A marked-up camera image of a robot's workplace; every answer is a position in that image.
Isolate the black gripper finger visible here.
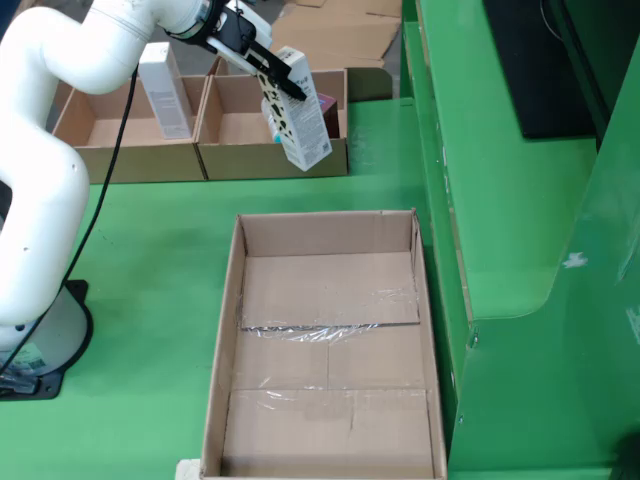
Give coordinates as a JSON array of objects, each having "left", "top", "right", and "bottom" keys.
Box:
[{"left": 209, "top": 37, "right": 309, "bottom": 101}]

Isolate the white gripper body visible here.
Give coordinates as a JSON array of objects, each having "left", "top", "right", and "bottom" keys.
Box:
[{"left": 197, "top": 0, "right": 274, "bottom": 57}]

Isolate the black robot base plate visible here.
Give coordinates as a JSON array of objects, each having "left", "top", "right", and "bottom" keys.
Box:
[{"left": 0, "top": 279, "right": 95, "bottom": 401}]

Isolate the cow print hand cream box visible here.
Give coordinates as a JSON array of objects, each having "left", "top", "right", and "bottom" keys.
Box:
[{"left": 259, "top": 46, "right": 334, "bottom": 173}]

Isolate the green metal conveyor frame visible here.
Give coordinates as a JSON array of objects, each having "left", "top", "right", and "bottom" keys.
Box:
[{"left": 399, "top": 0, "right": 640, "bottom": 480}]

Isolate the large shallow cardboard tray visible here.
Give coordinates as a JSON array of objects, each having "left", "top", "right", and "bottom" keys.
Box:
[{"left": 199, "top": 208, "right": 449, "bottom": 480}]

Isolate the long black cable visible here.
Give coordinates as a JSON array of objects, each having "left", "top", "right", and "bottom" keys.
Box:
[{"left": 0, "top": 64, "right": 140, "bottom": 381}]

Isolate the flat cardboard sheet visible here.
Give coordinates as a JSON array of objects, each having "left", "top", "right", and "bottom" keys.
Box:
[{"left": 269, "top": 0, "right": 403, "bottom": 74}]

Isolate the tall white carton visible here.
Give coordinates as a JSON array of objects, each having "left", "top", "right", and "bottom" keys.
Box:
[{"left": 137, "top": 41, "right": 194, "bottom": 140}]

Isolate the dark red small box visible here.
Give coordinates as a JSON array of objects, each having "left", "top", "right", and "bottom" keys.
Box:
[{"left": 317, "top": 92, "right": 340, "bottom": 140}]

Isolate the white bottle teal label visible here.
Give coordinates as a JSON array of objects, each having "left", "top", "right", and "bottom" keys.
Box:
[{"left": 260, "top": 99, "right": 284, "bottom": 145}]

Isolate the white paper label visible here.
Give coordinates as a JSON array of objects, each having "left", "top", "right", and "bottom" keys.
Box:
[{"left": 174, "top": 458, "right": 205, "bottom": 480}]

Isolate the cardboard box with flaps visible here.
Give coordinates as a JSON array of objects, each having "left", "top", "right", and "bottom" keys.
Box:
[{"left": 193, "top": 55, "right": 394, "bottom": 181}]

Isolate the open cardboard box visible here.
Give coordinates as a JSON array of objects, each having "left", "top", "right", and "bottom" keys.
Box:
[{"left": 52, "top": 74, "right": 209, "bottom": 185}]

